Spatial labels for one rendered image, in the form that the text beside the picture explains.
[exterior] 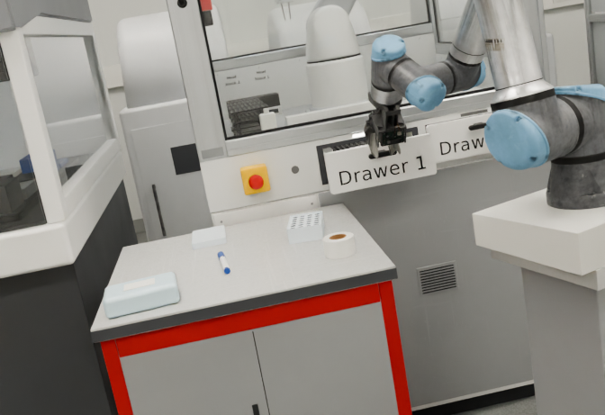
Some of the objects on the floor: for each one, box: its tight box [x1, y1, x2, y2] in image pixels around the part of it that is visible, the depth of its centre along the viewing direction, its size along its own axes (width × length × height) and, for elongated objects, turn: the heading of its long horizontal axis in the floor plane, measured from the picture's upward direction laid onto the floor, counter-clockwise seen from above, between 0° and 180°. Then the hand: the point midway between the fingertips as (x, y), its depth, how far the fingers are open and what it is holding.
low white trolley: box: [90, 203, 412, 415], centre depth 181 cm, size 58×62×76 cm
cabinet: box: [212, 157, 551, 415], centre depth 261 cm, size 95×103×80 cm
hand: (383, 150), depth 186 cm, fingers closed on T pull, 3 cm apart
